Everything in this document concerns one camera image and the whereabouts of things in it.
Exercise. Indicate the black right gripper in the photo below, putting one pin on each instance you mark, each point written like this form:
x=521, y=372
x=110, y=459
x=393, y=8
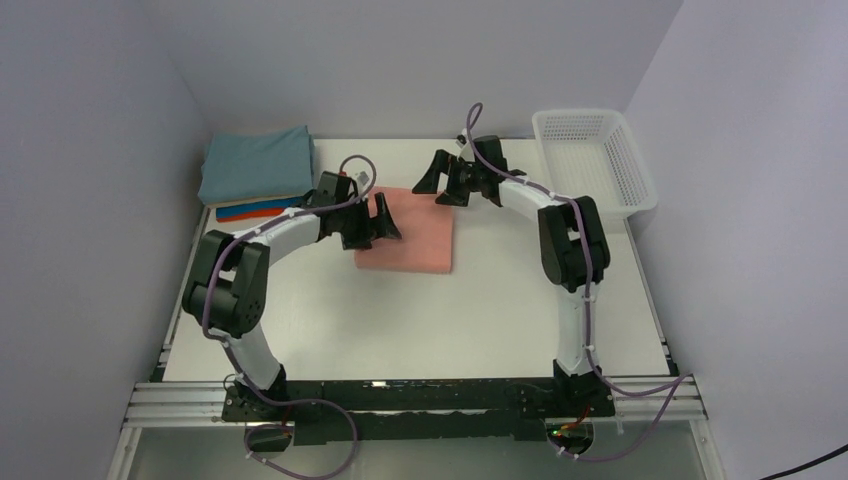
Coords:
x=429, y=183

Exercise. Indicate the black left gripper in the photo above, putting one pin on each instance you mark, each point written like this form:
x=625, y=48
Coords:
x=382, y=228

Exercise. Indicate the pink t shirt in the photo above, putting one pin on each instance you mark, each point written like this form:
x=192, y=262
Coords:
x=427, y=230

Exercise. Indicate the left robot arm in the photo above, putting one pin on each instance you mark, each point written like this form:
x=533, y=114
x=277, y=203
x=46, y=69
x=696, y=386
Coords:
x=227, y=287

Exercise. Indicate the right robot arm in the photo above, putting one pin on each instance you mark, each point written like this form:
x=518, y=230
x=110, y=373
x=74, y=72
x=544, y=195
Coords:
x=574, y=251

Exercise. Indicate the blue folded t shirt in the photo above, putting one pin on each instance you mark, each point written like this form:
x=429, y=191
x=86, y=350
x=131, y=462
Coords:
x=255, y=209

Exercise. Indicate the orange folded t shirt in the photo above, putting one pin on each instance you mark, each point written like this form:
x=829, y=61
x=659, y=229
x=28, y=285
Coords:
x=264, y=213

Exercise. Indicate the teal folded t shirt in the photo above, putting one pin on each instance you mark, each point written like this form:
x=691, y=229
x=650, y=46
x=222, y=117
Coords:
x=243, y=167

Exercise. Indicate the white plastic basket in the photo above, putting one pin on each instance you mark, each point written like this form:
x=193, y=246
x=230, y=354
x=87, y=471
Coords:
x=593, y=152

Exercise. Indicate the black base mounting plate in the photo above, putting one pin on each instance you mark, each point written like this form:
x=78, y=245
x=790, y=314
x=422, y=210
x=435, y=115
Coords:
x=328, y=411

